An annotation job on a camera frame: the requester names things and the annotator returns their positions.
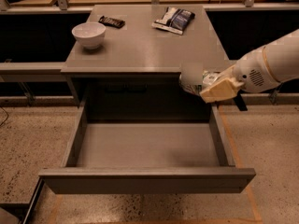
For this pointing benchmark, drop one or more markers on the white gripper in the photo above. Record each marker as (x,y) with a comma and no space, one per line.
(251,73)

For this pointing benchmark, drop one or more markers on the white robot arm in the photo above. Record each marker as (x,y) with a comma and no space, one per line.
(283,57)

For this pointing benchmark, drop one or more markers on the grey drawer cabinet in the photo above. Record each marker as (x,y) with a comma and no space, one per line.
(134,74)

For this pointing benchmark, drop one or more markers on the open grey top drawer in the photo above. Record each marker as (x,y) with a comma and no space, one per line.
(127,155)

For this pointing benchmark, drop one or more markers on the blue white chip bag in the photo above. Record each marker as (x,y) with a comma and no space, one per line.
(174,20)

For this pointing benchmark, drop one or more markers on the dark chocolate bar wrapper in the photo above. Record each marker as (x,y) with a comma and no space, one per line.
(112,22)

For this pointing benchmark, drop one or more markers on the white ceramic bowl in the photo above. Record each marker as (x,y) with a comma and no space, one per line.
(90,35)

